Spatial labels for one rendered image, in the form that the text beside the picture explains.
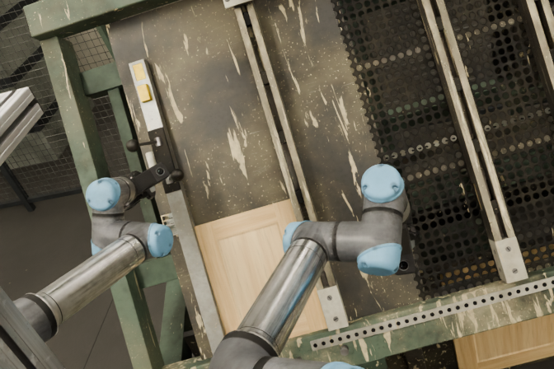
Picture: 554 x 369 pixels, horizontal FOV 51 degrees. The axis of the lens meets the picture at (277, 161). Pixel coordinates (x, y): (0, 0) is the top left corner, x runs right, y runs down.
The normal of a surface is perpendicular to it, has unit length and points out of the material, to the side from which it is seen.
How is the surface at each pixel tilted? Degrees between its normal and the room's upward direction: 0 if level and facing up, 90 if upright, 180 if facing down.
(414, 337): 56
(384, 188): 27
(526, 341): 90
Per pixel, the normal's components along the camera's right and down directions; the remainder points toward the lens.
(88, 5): -0.09, 0.00
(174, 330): -0.29, -0.80
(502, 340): 0.08, 0.53
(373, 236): -0.40, -0.44
